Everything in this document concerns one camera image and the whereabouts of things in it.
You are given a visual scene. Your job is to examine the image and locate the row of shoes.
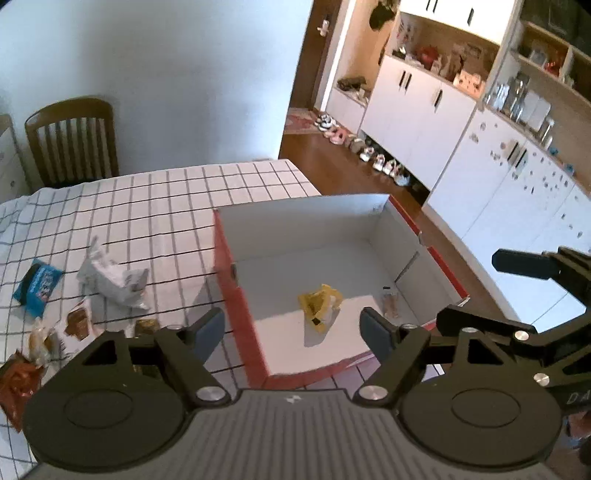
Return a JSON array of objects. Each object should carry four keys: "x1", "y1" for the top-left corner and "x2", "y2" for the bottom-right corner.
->
[{"x1": 315, "y1": 113, "x2": 413, "y2": 186}]

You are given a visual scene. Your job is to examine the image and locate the shelf ornaments and frames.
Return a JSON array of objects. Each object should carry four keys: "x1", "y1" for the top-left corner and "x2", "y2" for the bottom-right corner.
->
[{"x1": 519, "y1": 39, "x2": 578, "y2": 86}]

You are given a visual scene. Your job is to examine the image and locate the row of shelf knick-knacks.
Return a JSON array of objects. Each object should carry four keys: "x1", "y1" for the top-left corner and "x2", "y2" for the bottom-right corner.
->
[{"x1": 392, "y1": 14, "x2": 490, "y2": 95}]

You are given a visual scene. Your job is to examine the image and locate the white double-door cabinet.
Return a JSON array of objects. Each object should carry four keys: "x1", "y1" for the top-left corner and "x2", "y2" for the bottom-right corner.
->
[{"x1": 359, "y1": 54, "x2": 477, "y2": 191}]

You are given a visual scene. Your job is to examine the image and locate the low white bench cabinet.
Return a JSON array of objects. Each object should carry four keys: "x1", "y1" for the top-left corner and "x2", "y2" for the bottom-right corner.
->
[{"x1": 329, "y1": 87, "x2": 370, "y2": 136}]

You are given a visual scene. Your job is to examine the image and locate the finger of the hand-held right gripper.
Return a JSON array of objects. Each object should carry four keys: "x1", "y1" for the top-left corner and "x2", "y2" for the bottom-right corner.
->
[
  {"x1": 436, "y1": 305, "x2": 555, "y2": 386},
  {"x1": 492, "y1": 247, "x2": 591, "y2": 298}
]

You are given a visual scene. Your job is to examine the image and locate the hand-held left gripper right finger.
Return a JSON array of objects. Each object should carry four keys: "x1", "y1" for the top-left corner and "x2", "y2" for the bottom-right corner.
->
[{"x1": 355, "y1": 307, "x2": 522, "y2": 409}]

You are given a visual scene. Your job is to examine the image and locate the brown wooden door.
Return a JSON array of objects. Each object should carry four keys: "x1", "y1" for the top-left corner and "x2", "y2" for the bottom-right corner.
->
[{"x1": 290, "y1": 0, "x2": 342, "y2": 112}]

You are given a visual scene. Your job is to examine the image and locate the small clear snack packet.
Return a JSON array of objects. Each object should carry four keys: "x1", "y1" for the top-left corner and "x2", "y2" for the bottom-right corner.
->
[{"x1": 381, "y1": 286, "x2": 400, "y2": 319}]

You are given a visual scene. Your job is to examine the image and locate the clear bread bun packet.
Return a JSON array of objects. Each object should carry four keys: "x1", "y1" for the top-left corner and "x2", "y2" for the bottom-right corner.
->
[{"x1": 28, "y1": 318, "x2": 63, "y2": 365}]

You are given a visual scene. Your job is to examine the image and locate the white dresser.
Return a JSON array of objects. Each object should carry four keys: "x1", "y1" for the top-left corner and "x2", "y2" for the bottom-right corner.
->
[{"x1": 0, "y1": 115, "x2": 31, "y2": 204}]

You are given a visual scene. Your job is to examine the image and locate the white sticker-dotted cabinet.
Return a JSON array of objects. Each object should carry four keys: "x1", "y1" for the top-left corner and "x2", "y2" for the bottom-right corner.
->
[{"x1": 424, "y1": 108, "x2": 591, "y2": 324}]

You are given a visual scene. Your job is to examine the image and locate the red and white cardboard box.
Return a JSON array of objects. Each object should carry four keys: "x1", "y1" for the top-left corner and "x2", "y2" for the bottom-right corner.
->
[{"x1": 213, "y1": 194, "x2": 471, "y2": 389}]

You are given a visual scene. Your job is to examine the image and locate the crumpled white snack packet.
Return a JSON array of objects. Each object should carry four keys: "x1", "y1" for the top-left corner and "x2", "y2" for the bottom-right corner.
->
[{"x1": 76, "y1": 236, "x2": 151, "y2": 311}]

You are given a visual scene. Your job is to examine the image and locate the white checked tablecloth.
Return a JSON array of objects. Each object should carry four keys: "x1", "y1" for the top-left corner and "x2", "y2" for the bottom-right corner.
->
[{"x1": 0, "y1": 159, "x2": 444, "y2": 480}]

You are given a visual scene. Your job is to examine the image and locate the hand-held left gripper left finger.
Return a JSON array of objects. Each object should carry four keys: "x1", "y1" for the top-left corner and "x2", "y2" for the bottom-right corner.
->
[{"x1": 69, "y1": 307, "x2": 232, "y2": 409}]

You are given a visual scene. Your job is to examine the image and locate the crumpled yellow snack packet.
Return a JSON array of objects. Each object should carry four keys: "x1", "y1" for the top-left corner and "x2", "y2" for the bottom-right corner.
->
[{"x1": 298, "y1": 285, "x2": 345, "y2": 333}]

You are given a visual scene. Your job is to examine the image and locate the brown wooden chair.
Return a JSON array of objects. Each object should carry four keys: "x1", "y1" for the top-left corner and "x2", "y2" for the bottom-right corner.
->
[{"x1": 25, "y1": 97, "x2": 120, "y2": 188}]

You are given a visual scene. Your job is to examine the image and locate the row of glass jars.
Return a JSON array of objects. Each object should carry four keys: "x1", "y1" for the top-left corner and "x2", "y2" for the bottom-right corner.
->
[{"x1": 484, "y1": 71, "x2": 557, "y2": 146}]

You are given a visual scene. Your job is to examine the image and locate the white overhead cabinet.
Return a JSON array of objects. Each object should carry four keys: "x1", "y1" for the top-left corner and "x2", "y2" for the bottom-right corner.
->
[{"x1": 399, "y1": 0, "x2": 518, "y2": 46}]

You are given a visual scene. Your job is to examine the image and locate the blue snack packet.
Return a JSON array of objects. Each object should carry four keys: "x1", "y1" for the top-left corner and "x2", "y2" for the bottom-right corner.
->
[{"x1": 12, "y1": 259, "x2": 64, "y2": 318}]

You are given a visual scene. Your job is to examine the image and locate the red-orange snack packet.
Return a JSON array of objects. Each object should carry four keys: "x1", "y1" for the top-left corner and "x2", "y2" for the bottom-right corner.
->
[{"x1": 0, "y1": 351, "x2": 47, "y2": 432}]

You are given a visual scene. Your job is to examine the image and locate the dark hanging bag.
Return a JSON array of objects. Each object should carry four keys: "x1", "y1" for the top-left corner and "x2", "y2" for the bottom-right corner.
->
[{"x1": 369, "y1": 0, "x2": 399, "y2": 31}]

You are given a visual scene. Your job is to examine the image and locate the brown and white snack packet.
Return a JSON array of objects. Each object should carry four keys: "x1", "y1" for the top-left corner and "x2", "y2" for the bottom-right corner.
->
[{"x1": 59, "y1": 298, "x2": 108, "y2": 352}]

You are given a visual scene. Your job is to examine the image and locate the patterned entry rug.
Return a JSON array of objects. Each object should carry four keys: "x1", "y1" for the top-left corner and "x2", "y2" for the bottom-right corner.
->
[{"x1": 284, "y1": 107, "x2": 326, "y2": 136}]

